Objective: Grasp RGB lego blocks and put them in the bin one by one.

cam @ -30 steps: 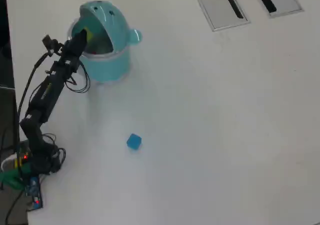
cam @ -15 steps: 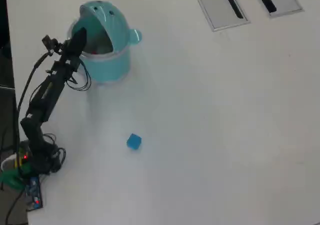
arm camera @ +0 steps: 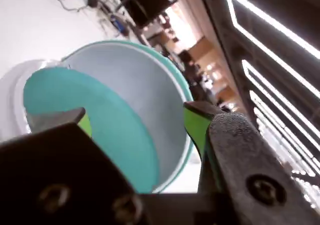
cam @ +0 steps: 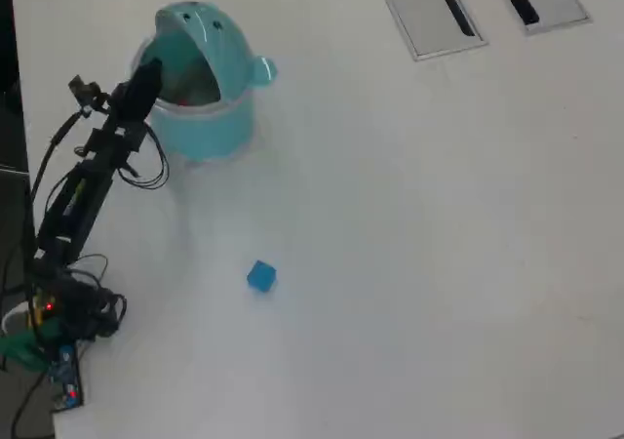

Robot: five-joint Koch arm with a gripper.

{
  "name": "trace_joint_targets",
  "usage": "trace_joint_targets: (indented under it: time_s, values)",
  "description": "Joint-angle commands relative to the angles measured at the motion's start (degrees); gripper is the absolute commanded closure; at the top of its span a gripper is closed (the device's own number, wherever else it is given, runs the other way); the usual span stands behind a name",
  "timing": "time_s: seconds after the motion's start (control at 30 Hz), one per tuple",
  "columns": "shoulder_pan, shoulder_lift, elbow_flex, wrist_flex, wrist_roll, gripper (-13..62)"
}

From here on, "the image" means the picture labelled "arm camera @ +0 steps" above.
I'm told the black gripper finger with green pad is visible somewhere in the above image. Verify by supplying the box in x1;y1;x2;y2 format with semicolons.
183;100;320;225

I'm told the teal whale shaped bin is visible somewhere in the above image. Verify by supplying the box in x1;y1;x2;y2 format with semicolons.
0;39;195;195

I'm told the black monitor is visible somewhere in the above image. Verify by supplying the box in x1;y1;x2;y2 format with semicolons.
116;0;179;28

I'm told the black cable with adapter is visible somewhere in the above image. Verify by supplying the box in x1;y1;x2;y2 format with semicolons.
57;0;99;13

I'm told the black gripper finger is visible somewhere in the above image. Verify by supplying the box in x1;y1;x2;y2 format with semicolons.
0;106;148;225

